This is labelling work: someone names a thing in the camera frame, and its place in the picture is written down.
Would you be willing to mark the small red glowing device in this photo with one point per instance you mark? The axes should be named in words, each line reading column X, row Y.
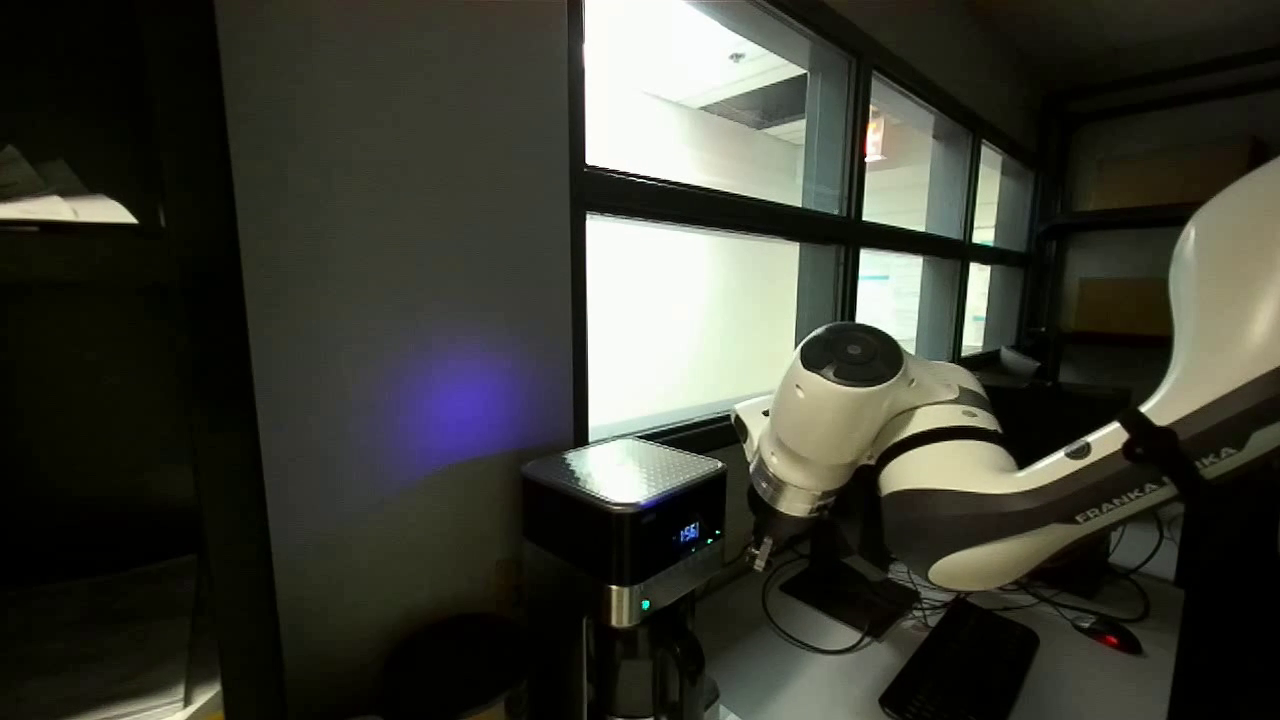
column 1116, row 636

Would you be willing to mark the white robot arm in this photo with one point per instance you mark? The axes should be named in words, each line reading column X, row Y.
column 954, row 463

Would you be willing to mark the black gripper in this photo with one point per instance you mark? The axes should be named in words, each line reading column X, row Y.
column 815, row 540

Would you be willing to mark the black round bin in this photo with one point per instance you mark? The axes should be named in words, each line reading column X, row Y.
column 461, row 664

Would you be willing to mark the black stand base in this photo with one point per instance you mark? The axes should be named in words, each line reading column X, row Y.
column 853, row 599

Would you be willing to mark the black flat panel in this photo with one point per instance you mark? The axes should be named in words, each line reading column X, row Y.
column 960, row 660

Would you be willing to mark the dark shelving unit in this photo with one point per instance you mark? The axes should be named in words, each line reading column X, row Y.
column 107, row 401

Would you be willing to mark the black window frame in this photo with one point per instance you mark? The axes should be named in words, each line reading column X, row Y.
column 712, row 199

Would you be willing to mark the dark wall shelf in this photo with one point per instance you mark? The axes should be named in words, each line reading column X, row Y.
column 1120, row 217

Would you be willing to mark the black silver coffeemaker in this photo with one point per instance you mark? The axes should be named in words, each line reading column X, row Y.
column 613, row 522

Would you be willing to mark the white paper stack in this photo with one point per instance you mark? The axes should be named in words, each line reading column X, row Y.
column 66, row 204

